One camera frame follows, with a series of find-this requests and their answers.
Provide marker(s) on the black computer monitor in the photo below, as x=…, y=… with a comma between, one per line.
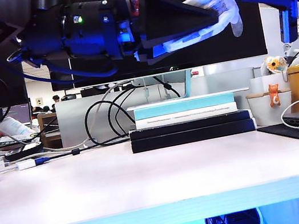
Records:
x=214, y=51

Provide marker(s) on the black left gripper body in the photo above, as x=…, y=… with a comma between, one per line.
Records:
x=124, y=20

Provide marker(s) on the white desk organizer box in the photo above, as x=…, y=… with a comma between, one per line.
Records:
x=260, y=85

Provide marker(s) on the wooden cup lid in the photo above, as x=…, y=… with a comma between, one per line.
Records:
x=256, y=95

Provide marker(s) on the white cup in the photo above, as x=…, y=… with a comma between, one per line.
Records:
x=262, y=112

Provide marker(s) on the background seated person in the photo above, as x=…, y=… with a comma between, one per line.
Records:
x=56, y=99

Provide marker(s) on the white plastic bottle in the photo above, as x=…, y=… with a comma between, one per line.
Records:
x=12, y=124

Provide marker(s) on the background laptop screen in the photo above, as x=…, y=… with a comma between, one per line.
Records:
x=20, y=113

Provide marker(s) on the orange cat figurine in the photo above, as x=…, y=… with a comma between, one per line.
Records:
x=274, y=95

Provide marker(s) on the straw hat sunflower charm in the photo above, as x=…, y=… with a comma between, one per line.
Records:
x=274, y=65

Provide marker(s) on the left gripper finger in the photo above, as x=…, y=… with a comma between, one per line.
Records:
x=156, y=54
x=167, y=13

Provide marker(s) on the white book with text spine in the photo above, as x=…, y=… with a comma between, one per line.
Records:
x=185, y=115

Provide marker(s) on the grey desk partition panel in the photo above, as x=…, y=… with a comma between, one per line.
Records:
x=219, y=82

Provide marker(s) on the teal book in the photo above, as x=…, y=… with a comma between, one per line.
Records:
x=183, y=106

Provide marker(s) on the brown wooden box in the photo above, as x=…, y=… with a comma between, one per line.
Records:
x=48, y=130

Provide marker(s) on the white adapter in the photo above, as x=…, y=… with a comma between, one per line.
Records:
x=25, y=164

